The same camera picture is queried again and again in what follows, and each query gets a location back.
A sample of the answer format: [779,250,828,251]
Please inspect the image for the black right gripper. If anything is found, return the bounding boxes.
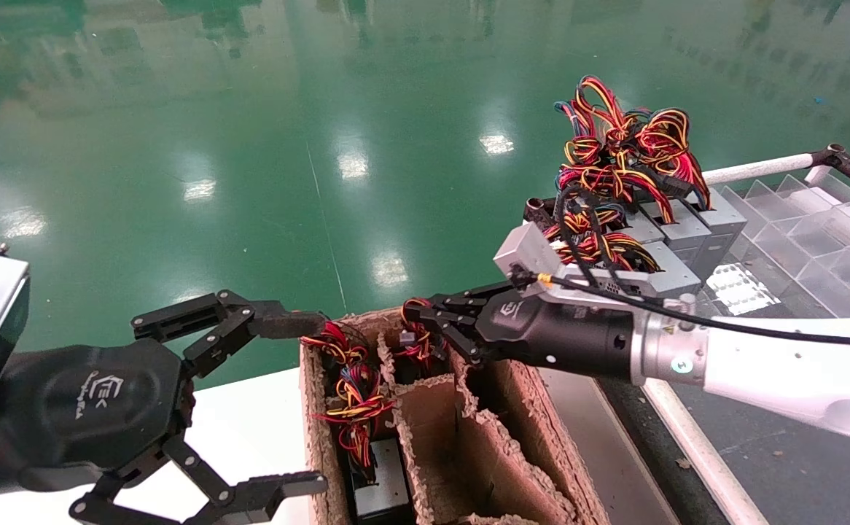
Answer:
[403,287,633,380]

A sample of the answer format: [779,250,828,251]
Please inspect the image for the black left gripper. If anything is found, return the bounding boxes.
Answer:
[0,289,329,525]

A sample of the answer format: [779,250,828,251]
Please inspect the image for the brown cardboard divider box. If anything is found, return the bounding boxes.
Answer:
[300,306,612,525]

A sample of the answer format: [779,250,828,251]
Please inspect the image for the clear plastic divider tray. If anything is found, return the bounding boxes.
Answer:
[720,174,850,322]

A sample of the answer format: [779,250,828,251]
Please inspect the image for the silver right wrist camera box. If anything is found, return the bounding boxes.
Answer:
[493,222,568,292]

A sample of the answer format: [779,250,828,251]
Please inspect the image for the black camera cable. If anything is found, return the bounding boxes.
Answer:
[509,182,850,349]

